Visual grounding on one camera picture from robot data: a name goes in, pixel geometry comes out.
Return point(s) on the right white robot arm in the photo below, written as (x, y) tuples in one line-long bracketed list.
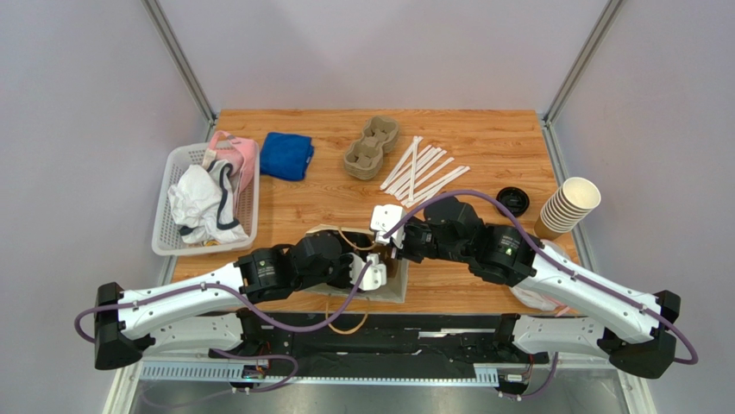
[(632, 330)]

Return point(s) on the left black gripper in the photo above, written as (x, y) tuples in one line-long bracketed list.
[(345, 280)]

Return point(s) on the brown paper bag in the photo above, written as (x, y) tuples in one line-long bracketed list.
[(361, 241)]

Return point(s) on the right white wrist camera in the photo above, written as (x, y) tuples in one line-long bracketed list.
[(383, 219)]

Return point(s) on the spare black cup lid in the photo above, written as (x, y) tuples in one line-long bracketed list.
[(514, 199)]

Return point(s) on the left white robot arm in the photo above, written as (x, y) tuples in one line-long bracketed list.
[(129, 324)]

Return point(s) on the white plastic basket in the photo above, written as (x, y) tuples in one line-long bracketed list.
[(166, 239)]

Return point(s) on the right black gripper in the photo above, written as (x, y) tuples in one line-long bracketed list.
[(405, 244)]

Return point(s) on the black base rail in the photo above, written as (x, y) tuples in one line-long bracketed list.
[(386, 347)]

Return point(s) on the pink cloth bag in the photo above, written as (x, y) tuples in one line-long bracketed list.
[(240, 152)]

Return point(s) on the stack of paper cups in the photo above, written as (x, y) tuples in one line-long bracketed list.
[(567, 206)]

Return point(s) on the bundle of white straws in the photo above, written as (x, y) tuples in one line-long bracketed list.
[(421, 173)]

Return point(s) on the white crumpled cloth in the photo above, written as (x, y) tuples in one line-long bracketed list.
[(202, 205)]

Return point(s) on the blue folded cloth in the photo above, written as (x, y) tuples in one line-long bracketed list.
[(286, 156)]

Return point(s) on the grey pulp cup carrier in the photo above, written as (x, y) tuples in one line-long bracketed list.
[(365, 157)]

